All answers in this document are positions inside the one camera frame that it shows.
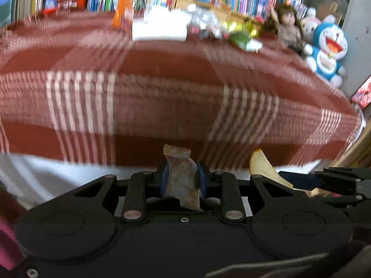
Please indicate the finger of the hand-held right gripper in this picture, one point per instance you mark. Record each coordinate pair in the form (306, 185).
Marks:
(333, 179)
(342, 201)

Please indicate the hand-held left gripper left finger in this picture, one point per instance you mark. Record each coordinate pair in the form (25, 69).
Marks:
(164, 181)

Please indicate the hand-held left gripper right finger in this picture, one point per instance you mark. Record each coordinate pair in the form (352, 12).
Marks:
(203, 179)

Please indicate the brown snack wrapper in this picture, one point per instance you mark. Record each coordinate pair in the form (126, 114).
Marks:
(182, 179)

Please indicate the clear plastic bag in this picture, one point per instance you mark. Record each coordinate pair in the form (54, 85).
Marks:
(205, 21)

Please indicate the row of thin books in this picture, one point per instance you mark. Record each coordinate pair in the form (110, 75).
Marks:
(295, 5)

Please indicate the red plaid tablecloth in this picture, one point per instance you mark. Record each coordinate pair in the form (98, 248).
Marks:
(174, 92)

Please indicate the red printed box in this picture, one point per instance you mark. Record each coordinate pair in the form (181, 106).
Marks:
(362, 92)

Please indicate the blue cat plush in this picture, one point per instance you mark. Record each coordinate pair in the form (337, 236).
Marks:
(327, 52)

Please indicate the white blue printed packet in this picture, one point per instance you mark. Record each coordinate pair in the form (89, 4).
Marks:
(254, 45)

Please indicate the green snack packet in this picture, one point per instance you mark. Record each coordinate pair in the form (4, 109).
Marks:
(240, 38)

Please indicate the pink white rabbit plush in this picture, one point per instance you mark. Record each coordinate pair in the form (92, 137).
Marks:
(311, 24)

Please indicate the white flat box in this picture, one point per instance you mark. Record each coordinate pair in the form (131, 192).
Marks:
(159, 24)

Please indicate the brown-haired doll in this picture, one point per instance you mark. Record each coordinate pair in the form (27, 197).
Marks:
(285, 30)

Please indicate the green and yellow wrappers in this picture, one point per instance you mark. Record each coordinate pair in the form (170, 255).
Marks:
(240, 27)

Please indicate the cardboard box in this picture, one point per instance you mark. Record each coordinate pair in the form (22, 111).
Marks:
(330, 11)

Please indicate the wooden desk organizer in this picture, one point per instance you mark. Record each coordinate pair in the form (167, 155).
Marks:
(217, 10)

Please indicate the orange packet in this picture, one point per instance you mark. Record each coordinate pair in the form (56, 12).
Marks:
(123, 13)

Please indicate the wooden frame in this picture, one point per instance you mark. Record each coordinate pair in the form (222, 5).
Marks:
(355, 150)

